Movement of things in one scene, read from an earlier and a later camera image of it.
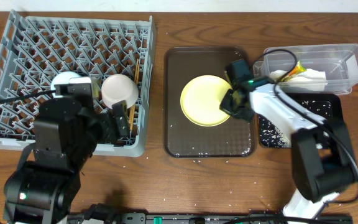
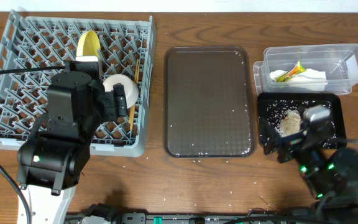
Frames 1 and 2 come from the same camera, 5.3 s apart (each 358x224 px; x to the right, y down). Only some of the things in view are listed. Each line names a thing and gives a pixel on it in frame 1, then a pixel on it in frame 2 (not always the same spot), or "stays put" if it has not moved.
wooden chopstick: (132, 113) stays put
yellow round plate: (201, 98) -> (88, 48)
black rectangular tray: (327, 106) stays put
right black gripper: (225, 106) -> (296, 142)
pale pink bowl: (118, 88) stays put
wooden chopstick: (137, 71) stays put
